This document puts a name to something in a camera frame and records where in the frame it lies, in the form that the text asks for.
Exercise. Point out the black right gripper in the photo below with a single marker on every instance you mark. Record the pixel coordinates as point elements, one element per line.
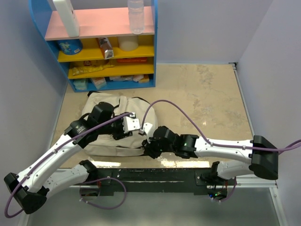
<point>149,149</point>

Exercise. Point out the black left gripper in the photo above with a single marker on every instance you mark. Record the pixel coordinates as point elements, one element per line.
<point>121,134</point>

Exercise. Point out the beige student backpack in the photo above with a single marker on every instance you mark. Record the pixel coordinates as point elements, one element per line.
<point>106,145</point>

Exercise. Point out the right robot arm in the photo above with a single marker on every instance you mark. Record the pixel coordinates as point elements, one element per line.
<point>257,156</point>

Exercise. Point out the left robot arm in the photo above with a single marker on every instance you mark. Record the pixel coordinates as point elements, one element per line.
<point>34,185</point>

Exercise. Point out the blue tissue pack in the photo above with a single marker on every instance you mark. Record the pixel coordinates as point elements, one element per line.
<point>81,84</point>

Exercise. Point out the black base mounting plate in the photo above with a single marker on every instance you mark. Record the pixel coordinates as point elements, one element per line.
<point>164,180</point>

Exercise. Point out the yellow snack packet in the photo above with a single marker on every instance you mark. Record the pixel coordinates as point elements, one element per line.
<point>79,70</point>

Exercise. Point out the orange flat box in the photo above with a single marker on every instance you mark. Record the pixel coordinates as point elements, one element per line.
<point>132,60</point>

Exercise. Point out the colourful wooden shelf unit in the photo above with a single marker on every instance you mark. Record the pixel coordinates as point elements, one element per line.
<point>101,23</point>

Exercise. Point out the brown silver snack packet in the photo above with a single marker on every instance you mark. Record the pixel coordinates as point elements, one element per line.
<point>106,48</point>

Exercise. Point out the white round container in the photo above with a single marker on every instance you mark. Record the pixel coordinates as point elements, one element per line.
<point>128,43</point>

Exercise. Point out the blue snack cup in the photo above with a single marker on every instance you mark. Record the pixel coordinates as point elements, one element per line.
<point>70,47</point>

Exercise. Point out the clear plastic water bottle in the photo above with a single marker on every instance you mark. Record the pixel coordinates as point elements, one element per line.
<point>136,16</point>

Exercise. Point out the white rectangular bottle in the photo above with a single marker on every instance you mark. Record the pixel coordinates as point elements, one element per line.
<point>67,16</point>

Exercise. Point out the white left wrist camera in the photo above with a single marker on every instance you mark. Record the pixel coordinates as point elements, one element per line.
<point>131,124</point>

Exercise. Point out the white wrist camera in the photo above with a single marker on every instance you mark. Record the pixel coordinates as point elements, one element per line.
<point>131,124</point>
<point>147,129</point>

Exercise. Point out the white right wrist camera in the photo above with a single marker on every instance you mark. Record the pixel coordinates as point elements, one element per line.
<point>147,129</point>

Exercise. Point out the aluminium rail frame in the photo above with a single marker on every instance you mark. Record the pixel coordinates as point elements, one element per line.
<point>189,133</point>

